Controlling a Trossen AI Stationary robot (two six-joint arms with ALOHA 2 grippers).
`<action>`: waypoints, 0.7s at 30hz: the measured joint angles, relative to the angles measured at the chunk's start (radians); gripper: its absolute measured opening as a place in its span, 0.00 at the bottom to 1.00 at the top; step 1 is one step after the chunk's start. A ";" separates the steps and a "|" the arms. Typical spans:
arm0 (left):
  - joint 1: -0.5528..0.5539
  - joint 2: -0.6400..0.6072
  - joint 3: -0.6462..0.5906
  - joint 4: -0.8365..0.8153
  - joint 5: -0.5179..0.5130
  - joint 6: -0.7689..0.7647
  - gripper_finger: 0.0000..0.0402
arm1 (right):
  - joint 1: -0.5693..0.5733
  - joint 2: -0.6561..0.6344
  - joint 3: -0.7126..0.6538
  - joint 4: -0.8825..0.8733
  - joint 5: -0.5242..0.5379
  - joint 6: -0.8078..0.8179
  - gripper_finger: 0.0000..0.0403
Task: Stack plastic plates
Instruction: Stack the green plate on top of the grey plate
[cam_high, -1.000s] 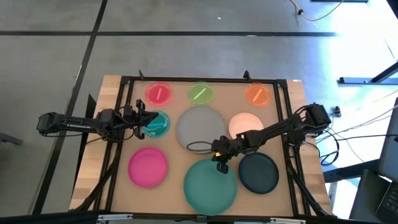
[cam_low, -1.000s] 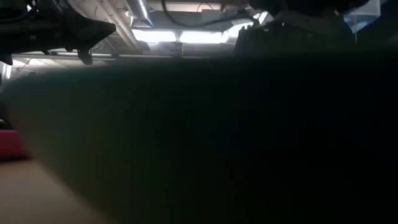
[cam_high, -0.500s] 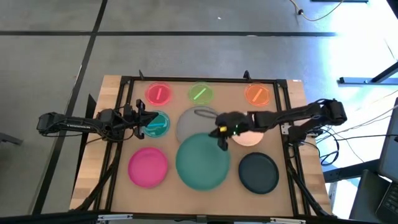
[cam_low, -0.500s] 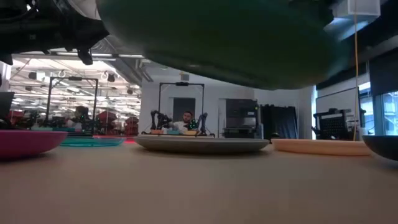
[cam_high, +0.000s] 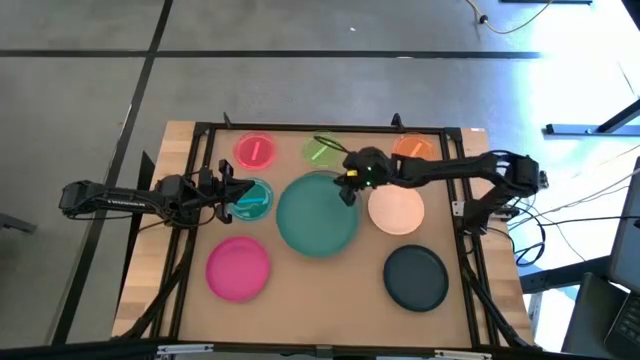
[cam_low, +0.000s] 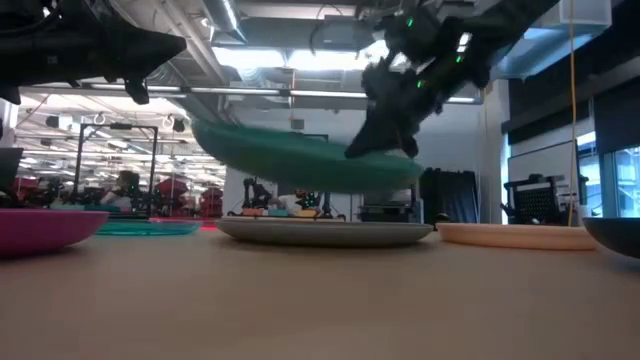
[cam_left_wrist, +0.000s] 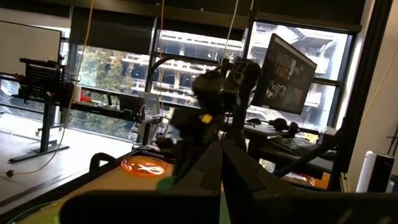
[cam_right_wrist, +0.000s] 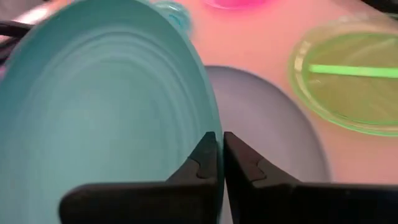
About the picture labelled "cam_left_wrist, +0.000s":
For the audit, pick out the black keyboard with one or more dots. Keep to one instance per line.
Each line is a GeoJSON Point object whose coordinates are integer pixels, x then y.
{"type": "Point", "coordinates": [292, 143]}

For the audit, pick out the black window blind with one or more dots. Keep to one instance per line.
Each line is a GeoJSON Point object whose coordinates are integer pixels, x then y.
{"type": "Point", "coordinates": [112, 31]}

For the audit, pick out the small green plastic plate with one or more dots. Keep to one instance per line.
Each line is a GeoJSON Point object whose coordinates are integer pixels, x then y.
{"type": "Point", "coordinates": [37, 214]}

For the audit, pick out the black standing desk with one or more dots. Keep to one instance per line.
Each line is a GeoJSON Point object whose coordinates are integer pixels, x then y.
{"type": "Point", "coordinates": [46, 124]}

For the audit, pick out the black table frame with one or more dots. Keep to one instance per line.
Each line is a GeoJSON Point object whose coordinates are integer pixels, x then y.
{"type": "Point", "coordinates": [102, 158]}

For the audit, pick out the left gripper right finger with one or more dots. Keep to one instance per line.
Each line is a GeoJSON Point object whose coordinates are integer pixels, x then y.
{"type": "Point", "coordinates": [239, 180]}

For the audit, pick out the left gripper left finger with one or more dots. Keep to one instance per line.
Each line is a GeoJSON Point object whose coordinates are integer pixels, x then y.
{"type": "Point", "coordinates": [208, 174]}

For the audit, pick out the small orange plastic plate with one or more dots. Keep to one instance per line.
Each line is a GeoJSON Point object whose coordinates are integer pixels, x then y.
{"type": "Point", "coordinates": [144, 165]}

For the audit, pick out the black vertical frame post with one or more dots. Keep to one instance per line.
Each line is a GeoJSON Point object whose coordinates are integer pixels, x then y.
{"type": "Point", "coordinates": [354, 102]}

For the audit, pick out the white board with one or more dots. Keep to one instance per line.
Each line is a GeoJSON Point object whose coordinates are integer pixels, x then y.
{"type": "Point", "coordinates": [28, 46]}

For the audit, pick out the black office desk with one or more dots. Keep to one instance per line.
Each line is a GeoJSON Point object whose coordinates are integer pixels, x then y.
{"type": "Point", "coordinates": [280, 158]}

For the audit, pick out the white cylinder device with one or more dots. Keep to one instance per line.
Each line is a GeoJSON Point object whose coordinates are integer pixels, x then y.
{"type": "Point", "coordinates": [365, 174]}

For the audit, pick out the red desk object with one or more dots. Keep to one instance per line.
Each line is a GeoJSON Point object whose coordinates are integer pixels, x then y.
{"type": "Point", "coordinates": [84, 97]}

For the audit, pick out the black headphones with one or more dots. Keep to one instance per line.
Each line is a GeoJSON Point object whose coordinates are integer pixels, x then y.
{"type": "Point", "coordinates": [280, 124]}

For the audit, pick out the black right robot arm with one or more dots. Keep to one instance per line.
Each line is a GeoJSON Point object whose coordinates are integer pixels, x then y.
{"type": "Point", "coordinates": [239, 77]}

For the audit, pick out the black box device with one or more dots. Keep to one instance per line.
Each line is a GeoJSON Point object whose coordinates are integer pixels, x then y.
{"type": "Point", "coordinates": [382, 174]}

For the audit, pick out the black computer monitor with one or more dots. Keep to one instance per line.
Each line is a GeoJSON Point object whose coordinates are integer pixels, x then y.
{"type": "Point", "coordinates": [284, 74]}

